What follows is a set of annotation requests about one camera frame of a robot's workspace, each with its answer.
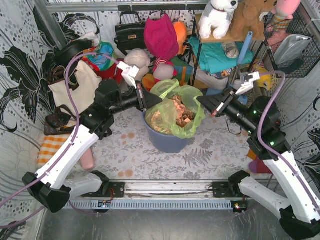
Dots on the teal folded towel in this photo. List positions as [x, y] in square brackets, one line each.
[213, 58]

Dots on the colourful striped bag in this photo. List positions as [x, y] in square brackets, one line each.
[100, 62]

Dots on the brown plush dog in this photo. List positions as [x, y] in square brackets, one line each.
[247, 16]

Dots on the white husky plush dog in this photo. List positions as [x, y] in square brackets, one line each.
[216, 18]

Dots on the striped red purple sock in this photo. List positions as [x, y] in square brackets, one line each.
[257, 166]

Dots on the cream canvas tote bag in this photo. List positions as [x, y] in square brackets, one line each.
[82, 89]

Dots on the pink plush toy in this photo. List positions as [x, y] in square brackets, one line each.
[283, 12]

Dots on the magenta cloth bag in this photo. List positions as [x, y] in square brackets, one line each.
[160, 38]

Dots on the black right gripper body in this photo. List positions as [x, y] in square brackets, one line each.
[221, 105]

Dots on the green plastic trash bag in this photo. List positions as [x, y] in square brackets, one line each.
[166, 89]

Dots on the orange checkered cloth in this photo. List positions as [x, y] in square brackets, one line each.
[50, 145]

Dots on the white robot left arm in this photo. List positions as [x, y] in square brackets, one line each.
[49, 185]

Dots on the silver pouch in basket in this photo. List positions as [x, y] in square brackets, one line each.
[291, 48]

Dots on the small wooden shelf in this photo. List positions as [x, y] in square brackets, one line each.
[211, 39]

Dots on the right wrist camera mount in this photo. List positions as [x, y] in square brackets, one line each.
[247, 82]

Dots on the black wire basket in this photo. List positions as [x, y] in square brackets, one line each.
[307, 61]

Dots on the orange plush toy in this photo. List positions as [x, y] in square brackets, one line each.
[181, 33]

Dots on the blue trash bin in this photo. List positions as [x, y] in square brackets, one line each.
[169, 144]

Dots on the pink pencil case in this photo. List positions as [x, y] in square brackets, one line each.
[87, 160]

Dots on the white round plush toy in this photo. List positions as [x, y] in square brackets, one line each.
[139, 58]

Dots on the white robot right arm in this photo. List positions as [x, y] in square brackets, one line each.
[298, 211]

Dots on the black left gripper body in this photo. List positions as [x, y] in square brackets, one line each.
[141, 97]

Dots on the black leather handbag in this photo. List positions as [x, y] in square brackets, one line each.
[130, 36]

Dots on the crumpled brown paper trash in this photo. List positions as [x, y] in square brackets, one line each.
[178, 116]

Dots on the black round hat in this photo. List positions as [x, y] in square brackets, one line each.
[64, 56]

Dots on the yellow plush duck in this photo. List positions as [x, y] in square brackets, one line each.
[264, 81]

